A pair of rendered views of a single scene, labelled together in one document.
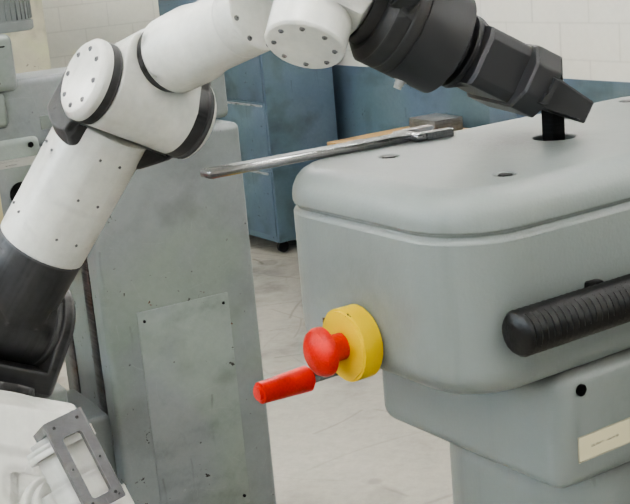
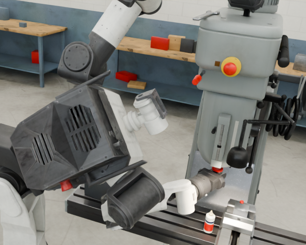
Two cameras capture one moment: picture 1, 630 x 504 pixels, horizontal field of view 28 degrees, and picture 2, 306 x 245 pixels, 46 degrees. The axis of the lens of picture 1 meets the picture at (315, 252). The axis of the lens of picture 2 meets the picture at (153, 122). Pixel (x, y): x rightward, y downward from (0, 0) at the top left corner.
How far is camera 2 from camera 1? 90 cm
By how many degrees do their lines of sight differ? 40
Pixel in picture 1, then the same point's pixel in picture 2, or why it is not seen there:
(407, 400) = (209, 83)
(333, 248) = (225, 42)
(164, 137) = (154, 7)
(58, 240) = (118, 38)
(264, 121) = not seen: outside the picture
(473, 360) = (269, 69)
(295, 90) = not seen: outside the picture
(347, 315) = (235, 59)
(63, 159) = (126, 11)
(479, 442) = (236, 92)
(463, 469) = (216, 100)
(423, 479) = not seen: hidden behind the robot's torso
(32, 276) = (109, 50)
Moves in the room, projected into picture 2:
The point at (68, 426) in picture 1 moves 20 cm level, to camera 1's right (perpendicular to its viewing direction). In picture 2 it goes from (155, 94) to (203, 85)
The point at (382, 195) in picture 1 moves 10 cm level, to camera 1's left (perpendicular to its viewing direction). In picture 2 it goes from (250, 27) to (228, 28)
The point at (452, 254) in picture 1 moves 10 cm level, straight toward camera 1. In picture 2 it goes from (272, 43) to (300, 51)
